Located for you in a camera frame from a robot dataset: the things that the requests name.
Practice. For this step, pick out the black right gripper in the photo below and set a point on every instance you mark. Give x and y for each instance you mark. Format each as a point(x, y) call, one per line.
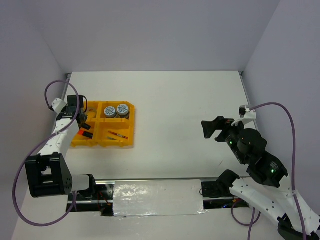
point(208, 127)

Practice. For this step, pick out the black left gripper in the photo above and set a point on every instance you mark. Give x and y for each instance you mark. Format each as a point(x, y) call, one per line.
point(65, 111)

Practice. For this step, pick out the orange highlighter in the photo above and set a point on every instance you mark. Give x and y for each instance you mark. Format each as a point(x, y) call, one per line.
point(85, 134)

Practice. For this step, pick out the blue putty jar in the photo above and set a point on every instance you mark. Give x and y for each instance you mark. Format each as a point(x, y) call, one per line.
point(123, 111)
point(110, 112)

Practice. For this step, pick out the red gel pen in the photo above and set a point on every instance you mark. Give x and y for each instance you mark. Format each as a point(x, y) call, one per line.
point(118, 135)

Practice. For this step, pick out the white tape roll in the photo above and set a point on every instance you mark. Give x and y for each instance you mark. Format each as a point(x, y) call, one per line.
point(91, 112)

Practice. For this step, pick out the pink highlighter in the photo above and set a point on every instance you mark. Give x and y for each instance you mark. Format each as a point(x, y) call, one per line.
point(86, 126)

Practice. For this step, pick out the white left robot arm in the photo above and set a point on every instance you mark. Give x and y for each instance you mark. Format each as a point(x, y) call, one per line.
point(47, 172)

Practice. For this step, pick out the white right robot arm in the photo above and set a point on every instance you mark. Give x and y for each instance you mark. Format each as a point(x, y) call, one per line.
point(287, 209)

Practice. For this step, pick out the yellow compartment bin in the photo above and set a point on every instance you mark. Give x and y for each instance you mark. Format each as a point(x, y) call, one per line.
point(101, 125)

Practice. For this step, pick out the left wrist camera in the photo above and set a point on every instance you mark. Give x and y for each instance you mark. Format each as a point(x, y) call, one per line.
point(58, 105)

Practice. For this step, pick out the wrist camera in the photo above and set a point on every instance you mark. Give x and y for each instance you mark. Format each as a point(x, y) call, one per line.
point(246, 116)
point(58, 105)

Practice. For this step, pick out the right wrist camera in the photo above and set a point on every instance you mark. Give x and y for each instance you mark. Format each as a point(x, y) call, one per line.
point(246, 116)

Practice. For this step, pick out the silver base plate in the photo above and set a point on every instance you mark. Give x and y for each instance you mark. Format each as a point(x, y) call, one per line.
point(155, 197)

